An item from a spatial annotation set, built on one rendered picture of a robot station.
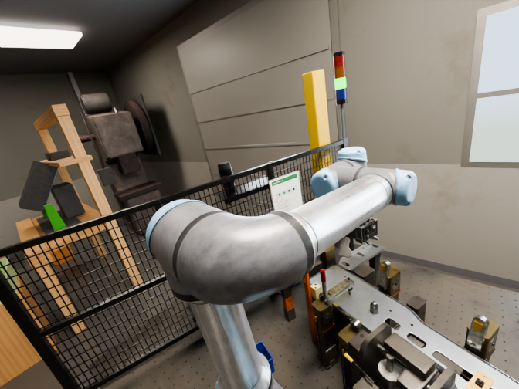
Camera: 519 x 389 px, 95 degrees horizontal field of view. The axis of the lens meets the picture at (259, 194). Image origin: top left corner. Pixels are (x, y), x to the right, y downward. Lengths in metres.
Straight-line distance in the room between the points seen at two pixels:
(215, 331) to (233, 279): 0.20
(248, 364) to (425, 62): 2.41
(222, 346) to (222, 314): 0.07
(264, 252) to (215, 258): 0.05
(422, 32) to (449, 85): 0.46
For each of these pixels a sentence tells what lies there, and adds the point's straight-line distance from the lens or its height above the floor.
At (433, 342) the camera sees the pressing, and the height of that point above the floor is 1.00.
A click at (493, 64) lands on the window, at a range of 2.49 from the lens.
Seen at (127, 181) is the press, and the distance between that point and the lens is 5.34.
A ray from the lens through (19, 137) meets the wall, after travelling 6.69.
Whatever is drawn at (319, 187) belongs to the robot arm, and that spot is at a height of 1.65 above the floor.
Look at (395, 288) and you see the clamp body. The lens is 1.35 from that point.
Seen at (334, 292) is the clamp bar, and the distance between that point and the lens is 1.14.
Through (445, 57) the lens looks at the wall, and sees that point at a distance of 2.53.
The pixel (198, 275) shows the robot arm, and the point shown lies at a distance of 0.28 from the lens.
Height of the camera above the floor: 1.86
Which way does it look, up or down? 20 degrees down
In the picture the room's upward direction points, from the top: 11 degrees counter-clockwise
